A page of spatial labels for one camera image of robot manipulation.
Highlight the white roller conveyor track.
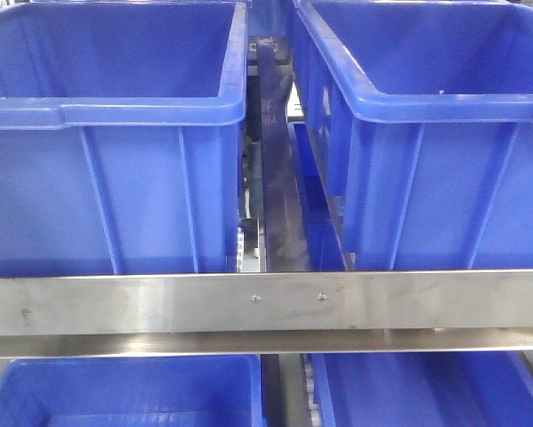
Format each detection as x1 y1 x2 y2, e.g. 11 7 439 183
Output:
236 227 245 273

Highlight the stainless steel shelf rail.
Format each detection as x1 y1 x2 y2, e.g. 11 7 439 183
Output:
0 270 533 359

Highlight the lower shelf blue bin left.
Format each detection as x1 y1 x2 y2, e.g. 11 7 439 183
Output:
0 355 265 426

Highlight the upper shelf blue bin right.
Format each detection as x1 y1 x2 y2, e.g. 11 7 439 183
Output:
295 1 533 270

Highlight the shelf blue bin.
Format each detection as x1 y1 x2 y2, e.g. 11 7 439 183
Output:
0 1 248 278
295 1 533 270
309 351 533 426
0 355 265 426

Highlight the upper shelf blue bin left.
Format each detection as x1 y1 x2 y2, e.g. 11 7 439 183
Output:
0 1 248 278

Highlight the lower shelf blue bin right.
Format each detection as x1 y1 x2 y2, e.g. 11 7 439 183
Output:
309 351 533 426

